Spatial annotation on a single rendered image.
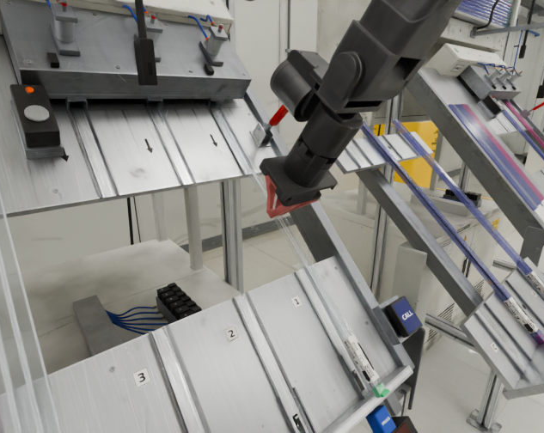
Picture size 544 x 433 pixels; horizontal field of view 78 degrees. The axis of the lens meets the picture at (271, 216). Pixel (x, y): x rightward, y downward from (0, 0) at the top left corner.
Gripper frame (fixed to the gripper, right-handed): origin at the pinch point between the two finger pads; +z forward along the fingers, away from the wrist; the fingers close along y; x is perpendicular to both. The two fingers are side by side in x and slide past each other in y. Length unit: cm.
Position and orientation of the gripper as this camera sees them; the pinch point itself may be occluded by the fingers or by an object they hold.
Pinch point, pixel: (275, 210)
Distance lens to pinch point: 52.8
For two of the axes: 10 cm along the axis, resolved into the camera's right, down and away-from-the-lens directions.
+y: -7.7, 2.1, -6.0
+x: 5.0, 7.9, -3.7
